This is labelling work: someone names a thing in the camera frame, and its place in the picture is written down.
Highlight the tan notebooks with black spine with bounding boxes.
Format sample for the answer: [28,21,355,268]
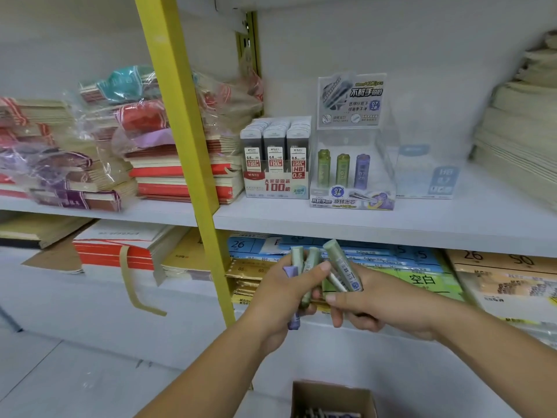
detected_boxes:
[0,212,95,250]

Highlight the yellow shelf post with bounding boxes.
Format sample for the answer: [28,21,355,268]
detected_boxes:
[132,0,238,329]

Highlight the wrapped purple-band notebook stack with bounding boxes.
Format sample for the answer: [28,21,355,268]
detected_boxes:
[0,145,139,213]

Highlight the small brown cardboard box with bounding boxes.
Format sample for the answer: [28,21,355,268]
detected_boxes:
[290,380,378,418]

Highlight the wrapped red-band notebook stack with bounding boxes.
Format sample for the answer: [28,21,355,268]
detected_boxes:
[0,96,73,149]

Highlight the pink paper sheet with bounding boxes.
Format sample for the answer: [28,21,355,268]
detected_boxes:
[130,128,176,149]

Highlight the grey metal rack leg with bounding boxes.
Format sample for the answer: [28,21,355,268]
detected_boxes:
[0,307,23,334]

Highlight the red white receipt book bundle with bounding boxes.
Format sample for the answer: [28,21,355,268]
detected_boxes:
[73,219,190,275]

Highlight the beige notebook stack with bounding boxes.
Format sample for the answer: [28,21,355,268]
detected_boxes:
[469,30,557,212]
[446,249,557,327]

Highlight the clear box with blue label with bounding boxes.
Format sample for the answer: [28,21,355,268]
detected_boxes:
[396,143,461,200]

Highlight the clear display of green purple tubes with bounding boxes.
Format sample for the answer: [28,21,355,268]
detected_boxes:
[309,71,399,211]

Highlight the person's left forearm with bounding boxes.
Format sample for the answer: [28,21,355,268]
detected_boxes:
[135,315,279,418]

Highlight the person's right hand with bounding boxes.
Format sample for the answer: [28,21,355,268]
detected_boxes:
[324,261,441,343]

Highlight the yellow notebook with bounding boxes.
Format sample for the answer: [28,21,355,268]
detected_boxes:
[161,228,232,282]

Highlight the yellow slotted bracket rail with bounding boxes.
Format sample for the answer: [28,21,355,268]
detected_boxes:
[234,12,263,79]

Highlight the beige paper strap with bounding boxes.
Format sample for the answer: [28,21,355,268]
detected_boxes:
[118,244,168,318]

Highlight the wrapped red-band notebook pack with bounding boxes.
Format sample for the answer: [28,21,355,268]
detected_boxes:
[85,99,171,135]

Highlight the brown kraft folder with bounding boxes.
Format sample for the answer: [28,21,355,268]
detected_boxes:
[21,232,86,275]

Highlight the person's right forearm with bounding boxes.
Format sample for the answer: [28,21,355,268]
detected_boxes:
[431,300,557,418]

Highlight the wrapped teal-band notebook pack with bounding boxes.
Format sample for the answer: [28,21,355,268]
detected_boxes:
[78,64,160,105]

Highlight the person's left hand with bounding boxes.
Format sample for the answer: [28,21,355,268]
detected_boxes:
[241,252,332,355]

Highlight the crumpled plastic-wrapped notebook pack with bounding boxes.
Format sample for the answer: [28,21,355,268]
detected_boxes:
[193,54,265,135]

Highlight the red-spine notebook stack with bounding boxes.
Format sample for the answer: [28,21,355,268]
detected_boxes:
[124,134,245,205]

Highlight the rows of lead cases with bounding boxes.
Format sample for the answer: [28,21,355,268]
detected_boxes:
[239,116,313,175]

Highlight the stack of blue paper packs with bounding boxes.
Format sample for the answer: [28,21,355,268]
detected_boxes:
[226,232,444,275]

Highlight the stack of gold paper packs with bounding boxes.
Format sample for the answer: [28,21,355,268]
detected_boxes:
[225,256,331,314]

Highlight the lead refill tubes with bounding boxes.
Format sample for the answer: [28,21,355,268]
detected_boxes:
[304,409,363,418]

